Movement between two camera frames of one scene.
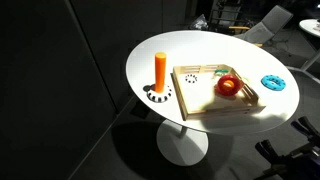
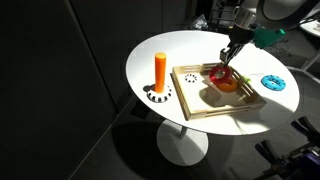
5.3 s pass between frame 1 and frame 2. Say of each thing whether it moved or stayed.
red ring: moved
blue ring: stayed
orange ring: stayed
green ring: moved
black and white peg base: stayed
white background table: stayed
